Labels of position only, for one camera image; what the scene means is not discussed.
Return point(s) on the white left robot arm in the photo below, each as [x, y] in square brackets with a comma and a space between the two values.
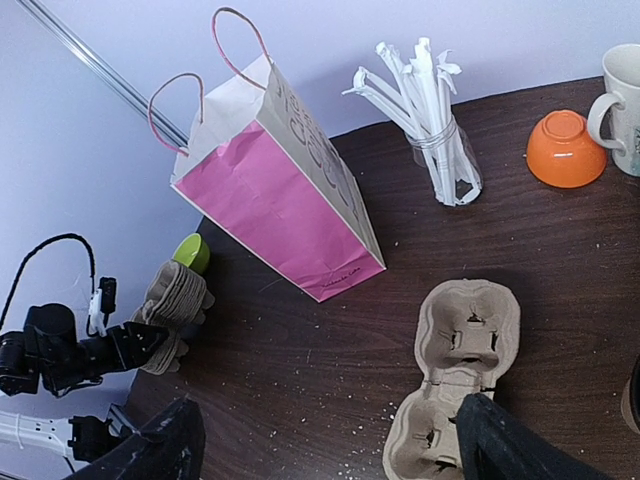
[52, 434]

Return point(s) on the beige ceramic mug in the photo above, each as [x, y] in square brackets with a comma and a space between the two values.
[613, 120]

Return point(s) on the orange bowl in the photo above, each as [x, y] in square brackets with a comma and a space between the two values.
[561, 154]

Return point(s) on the single cardboard cup carrier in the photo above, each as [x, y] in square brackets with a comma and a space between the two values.
[467, 337]

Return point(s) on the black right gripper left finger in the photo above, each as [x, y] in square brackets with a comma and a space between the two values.
[169, 446]

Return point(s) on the pink and white paper bag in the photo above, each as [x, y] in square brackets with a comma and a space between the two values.
[258, 165]

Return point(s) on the single brown paper cup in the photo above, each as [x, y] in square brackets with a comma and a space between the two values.
[629, 404]

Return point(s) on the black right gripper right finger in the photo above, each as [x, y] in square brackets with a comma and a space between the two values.
[495, 445]

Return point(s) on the glass jar of straws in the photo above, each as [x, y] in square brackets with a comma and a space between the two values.
[420, 104]

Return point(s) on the left aluminium frame post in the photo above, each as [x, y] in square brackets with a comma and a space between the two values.
[83, 52]

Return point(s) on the lime green bowl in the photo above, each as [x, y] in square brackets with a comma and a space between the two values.
[194, 253]

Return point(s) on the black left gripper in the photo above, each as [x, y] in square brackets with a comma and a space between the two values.
[46, 352]

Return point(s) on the stack of cardboard cup carriers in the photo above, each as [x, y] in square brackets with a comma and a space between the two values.
[176, 298]

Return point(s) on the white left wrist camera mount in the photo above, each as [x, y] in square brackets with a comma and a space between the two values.
[102, 305]

